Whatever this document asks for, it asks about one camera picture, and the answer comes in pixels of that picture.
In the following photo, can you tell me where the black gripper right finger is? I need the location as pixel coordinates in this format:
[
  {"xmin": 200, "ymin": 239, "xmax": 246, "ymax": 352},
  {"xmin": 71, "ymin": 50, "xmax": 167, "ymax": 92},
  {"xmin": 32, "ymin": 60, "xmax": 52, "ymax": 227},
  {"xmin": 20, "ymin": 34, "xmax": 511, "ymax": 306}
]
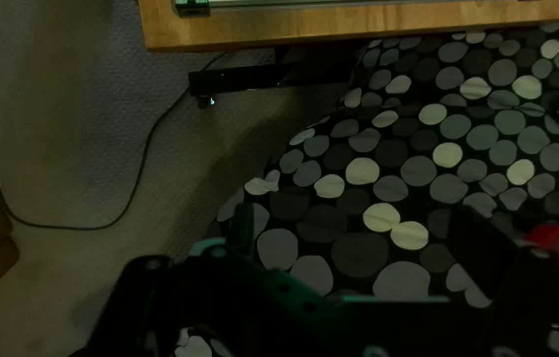
[{"xmin": 450, "ymin": 207, "xmax": 559, "ymax": 357}]

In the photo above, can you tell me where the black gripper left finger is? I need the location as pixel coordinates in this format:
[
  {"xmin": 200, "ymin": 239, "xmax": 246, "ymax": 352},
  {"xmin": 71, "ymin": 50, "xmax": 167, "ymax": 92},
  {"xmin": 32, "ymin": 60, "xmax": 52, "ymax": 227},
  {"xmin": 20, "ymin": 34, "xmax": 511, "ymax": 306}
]
[{"xmin": 69, "ymin": 254, "xmax": 335, "ymax": 357}]

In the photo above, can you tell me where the grey spotted bedspread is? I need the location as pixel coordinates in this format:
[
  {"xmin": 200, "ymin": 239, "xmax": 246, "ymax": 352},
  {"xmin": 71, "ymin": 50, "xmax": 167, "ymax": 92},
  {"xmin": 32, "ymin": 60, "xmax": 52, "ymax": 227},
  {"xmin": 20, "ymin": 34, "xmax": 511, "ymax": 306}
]
[{"xmin": 216, "ymin": 0, "xmax": 559, "ymax": 357}]

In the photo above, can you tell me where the light wooden board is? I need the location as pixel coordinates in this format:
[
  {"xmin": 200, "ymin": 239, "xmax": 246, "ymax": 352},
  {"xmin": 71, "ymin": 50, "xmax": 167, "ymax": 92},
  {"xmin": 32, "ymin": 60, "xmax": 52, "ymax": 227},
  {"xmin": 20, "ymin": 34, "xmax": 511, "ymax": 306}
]
[{"xmin": 137, "ymin": 0, "xmax": 559, "ymax": 54}]

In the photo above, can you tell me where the thin black floor cable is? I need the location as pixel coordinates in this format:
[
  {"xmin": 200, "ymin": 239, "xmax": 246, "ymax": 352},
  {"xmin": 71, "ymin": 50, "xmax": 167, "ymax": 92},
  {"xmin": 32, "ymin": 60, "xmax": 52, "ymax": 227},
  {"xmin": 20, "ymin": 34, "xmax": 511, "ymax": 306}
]
[{"xmin": 0, "ymin": 52, "xmax": 228, "ymax": 233}]

